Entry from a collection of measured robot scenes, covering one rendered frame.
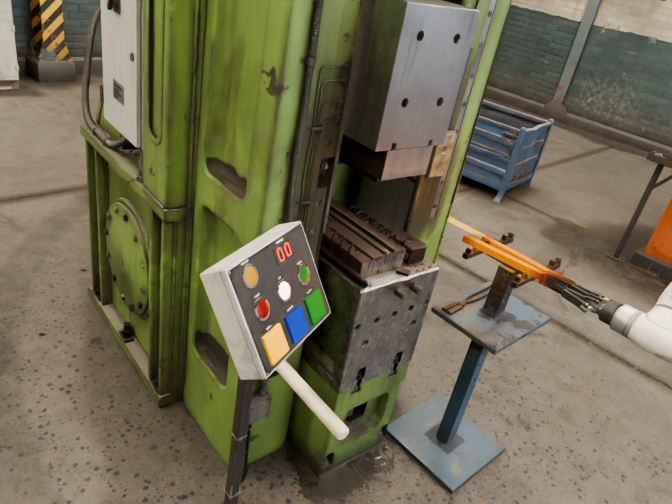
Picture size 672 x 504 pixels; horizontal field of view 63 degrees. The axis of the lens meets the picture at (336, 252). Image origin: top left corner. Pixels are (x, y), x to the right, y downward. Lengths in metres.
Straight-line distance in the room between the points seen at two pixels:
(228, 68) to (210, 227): 0.57
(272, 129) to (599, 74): 8.14
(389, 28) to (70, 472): 1.90
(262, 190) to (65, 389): 1.47
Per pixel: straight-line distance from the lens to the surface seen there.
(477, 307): 2.26
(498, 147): 5.43
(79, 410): 2.63
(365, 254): 1.85
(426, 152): 1.78
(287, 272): 1.42
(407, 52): 1.58
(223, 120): 1.89
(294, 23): 1.50
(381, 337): 2.01
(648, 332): 1.82
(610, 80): 9.38
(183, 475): 2.37
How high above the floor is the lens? 1.86
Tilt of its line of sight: 29 degrees down
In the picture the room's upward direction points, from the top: 11 degrees clockwise
